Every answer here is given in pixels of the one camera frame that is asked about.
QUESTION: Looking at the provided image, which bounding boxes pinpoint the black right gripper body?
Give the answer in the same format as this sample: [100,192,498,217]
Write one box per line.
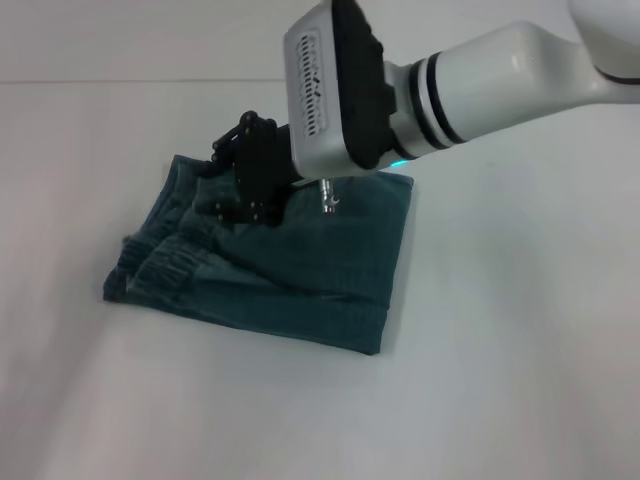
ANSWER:
[230,119,307,227]

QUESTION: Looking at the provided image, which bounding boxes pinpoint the blue denim shorts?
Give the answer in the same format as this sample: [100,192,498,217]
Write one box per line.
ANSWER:
[102,153,416,357]

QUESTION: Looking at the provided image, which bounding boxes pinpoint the silver metal connector plug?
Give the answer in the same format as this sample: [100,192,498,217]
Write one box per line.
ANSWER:
[316,177,342,215]

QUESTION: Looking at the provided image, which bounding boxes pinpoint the white vented wrist camera box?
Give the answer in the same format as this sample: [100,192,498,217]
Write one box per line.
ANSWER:
[283,0,412,180]

